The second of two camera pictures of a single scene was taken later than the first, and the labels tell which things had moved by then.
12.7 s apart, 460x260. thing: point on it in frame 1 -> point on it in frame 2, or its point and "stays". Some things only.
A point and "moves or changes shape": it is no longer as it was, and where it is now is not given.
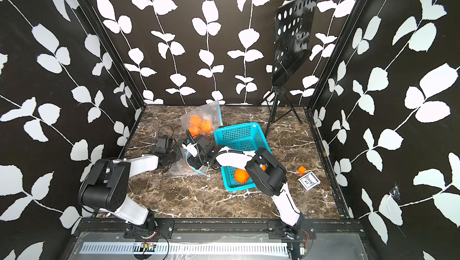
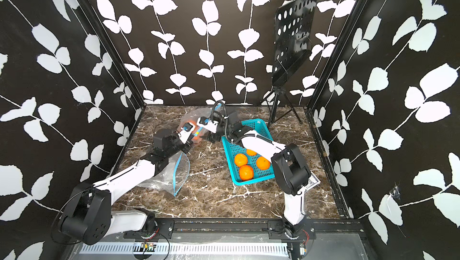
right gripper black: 193,162 -> 213,138
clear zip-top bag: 203,120 moves or changes shape
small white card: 309,181 stays
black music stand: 294,29 stays
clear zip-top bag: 182,166 moves or changes shape
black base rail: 336,229 stays
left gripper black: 178,154 -> 187,145
